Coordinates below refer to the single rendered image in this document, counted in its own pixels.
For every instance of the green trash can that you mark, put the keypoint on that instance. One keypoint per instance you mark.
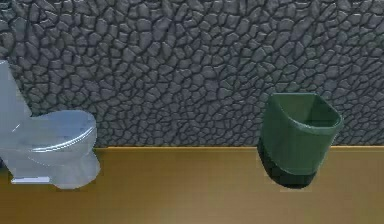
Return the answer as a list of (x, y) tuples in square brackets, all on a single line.
[(293, 146)]

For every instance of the white toilet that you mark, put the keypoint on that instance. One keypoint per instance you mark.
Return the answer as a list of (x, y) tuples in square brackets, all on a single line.
[(50, 143)]

